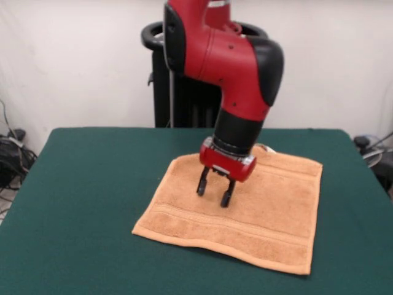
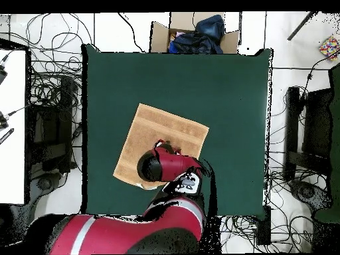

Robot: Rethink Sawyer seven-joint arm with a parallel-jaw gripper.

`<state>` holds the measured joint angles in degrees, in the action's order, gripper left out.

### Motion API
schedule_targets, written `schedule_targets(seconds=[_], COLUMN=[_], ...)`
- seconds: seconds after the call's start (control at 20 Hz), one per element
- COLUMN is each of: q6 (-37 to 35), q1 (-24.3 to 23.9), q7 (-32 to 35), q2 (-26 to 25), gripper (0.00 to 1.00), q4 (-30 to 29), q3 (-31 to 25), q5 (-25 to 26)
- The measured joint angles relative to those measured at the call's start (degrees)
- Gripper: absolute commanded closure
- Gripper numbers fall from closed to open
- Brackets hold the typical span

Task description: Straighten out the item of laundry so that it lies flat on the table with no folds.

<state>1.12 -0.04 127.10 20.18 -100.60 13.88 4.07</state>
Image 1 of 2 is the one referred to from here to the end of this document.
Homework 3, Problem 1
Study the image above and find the orange terry towel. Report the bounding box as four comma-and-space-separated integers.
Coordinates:
131, 146, 324, 275

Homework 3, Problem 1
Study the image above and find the dark green table cloth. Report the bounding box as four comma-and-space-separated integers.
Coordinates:
0, 127, 393, 295

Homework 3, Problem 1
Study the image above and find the black cable tangle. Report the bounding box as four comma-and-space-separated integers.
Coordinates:
0, 98, 38, 216
352, 85, 393, 197

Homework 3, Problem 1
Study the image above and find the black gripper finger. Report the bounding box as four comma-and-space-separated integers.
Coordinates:
196, 165, 212, 197
220, 177, 237, 208

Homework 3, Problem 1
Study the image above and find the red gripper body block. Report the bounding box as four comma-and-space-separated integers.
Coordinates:
198, 141, 257, 184

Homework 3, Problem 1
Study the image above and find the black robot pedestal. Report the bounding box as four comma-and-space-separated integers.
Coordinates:
141, 20, 271, 129

